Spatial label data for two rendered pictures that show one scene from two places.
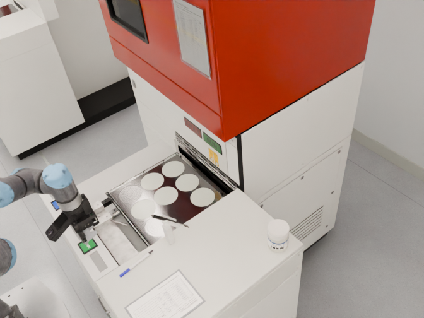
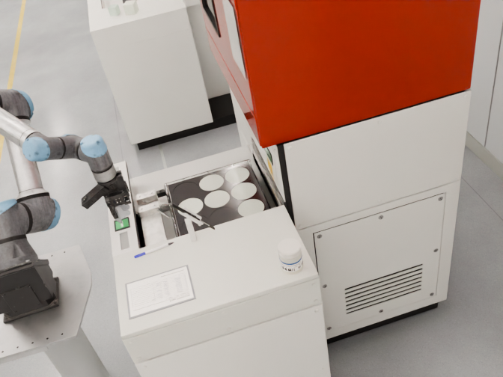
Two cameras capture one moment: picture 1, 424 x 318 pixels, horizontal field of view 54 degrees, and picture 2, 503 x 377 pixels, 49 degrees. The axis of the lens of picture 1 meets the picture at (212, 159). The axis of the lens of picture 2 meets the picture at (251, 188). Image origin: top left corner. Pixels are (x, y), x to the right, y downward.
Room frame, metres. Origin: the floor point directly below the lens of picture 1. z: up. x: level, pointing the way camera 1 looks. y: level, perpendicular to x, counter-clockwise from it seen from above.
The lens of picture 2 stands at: (-0.28, -0.59, 2.26)
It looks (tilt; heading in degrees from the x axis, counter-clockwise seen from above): 40 degrees down; 25
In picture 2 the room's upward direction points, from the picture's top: 11 degrees counter-clockwise
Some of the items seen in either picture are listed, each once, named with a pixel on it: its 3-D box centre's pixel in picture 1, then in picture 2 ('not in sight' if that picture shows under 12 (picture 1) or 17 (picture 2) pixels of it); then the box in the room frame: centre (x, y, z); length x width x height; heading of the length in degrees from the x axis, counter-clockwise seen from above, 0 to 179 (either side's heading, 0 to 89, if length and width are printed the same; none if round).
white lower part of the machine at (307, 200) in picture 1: (244, 182); (340, 216); (1.61, -0.17, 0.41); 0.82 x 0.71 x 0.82; 32
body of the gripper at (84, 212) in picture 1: (79, 214); (114, 189); (0.91, 0.46, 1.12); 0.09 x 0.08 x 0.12; 122
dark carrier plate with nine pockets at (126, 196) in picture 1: (166, 195); (217, 199); (1.14, 0.21, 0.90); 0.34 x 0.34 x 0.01; 32
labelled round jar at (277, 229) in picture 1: (277, 235); (290, 256); (0.80, -0.19, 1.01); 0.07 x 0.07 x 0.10
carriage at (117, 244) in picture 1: (113, 238); (153, 227); (0.98, 0.42, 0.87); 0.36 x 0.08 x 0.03; 32
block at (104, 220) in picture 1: (102, 221); (149, 209); (1.05, 0.46, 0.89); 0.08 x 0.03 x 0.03; 122
